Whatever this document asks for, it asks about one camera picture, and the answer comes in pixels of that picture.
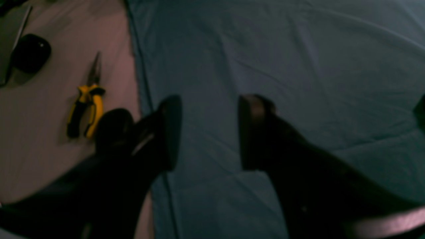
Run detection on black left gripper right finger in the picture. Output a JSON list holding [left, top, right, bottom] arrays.
[[238, 94, 425, 239]]

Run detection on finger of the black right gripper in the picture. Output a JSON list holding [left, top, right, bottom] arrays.
[[95, 108, 134, 155]]

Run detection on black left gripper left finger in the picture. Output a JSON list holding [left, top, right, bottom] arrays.
[[1, 95, 183, 239]]

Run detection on black computer mouse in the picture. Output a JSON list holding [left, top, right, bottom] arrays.
[[10, 34, 52, 74]]

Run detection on teal table cloth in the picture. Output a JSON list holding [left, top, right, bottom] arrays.
[[126, 0, 425, 239]]

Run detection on yellow handled pliers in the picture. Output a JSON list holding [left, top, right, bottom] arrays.
[[66, 51, 105, 139]]

